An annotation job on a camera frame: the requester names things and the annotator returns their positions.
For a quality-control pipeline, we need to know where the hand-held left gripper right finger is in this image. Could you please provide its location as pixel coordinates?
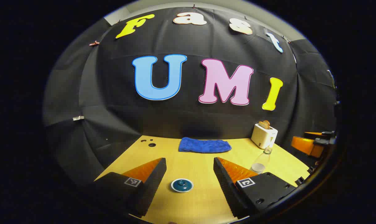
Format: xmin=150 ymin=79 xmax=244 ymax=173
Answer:
xmin=213 ymin=157 xmax=297 ymax=219

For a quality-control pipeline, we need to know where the white toaster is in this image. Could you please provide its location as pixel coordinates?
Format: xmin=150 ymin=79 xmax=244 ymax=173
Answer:
xmin=251 ymin=124 xmax=278 ymax=149

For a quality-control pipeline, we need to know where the blue folded towel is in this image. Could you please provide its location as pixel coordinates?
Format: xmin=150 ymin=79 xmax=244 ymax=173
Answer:
xmin=179 ymin=137 xmax=232 ymax=153

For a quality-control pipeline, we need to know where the clear plastic water bottle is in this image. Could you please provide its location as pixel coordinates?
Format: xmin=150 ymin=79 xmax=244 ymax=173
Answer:
xmin=251 ymin=145 xmax=274 ymax=174

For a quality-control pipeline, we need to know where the black backdrop cloth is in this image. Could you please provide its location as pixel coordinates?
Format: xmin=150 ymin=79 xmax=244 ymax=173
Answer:
xmin=43 ymin=6 xmax=339 ymax=187

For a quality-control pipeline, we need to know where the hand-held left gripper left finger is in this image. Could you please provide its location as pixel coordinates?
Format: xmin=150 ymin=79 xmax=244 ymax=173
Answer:
xmin=91 ymin=158 xmax=167 ymax=218

